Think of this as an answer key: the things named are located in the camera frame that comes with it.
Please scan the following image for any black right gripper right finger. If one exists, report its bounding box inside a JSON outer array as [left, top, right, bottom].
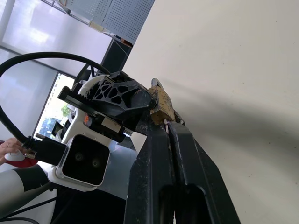
[[168, 113, 242, 224]]

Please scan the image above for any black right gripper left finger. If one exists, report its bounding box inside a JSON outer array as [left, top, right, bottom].
[[123, 125, 176, 224]]

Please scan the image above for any lattice finger of the black left gripper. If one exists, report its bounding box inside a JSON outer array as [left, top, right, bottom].
[[92, 71, 157, 122]]

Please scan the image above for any scuffed finger of the black left gripper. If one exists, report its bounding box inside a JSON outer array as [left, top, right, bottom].
[[127, 107, 155, 137]]

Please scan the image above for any brass padlock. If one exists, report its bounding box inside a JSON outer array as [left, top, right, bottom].
[[147, 78, 176, 126]]

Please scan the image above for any white computer mouse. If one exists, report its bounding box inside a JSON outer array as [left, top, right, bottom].
[[4, 151, 25, 162]]

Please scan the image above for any person's bare hand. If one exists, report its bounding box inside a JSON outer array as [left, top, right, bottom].
[[0, 137, 24, 164]]

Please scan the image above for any perforated grey metal panel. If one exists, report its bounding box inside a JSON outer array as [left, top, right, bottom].
[[101, 0, 156, 45], [69, 0, 113, 28]]

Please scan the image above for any dark grey square post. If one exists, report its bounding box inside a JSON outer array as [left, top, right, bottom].
[[100, 38, 133, 73]]

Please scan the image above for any thick black wrist cable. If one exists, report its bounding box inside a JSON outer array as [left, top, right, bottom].
[[0, 52, 109, 167]]

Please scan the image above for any thin black cable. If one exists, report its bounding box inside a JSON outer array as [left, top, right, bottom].
[[0, 197, 58, 222]]

